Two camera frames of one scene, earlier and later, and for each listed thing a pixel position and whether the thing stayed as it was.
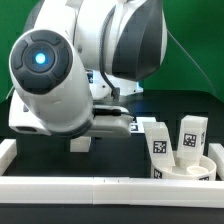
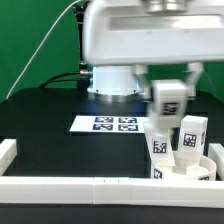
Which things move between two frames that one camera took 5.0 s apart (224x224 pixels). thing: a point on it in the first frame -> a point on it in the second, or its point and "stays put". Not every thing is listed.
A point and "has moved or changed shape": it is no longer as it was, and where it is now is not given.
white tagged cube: (161, 147) stays put
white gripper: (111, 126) -> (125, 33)
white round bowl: (207, 171) has moved or changed shape
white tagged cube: (190, 140) stays put
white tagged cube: (80, 144) -> (169, 102)
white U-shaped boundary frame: (107, 190) stays put
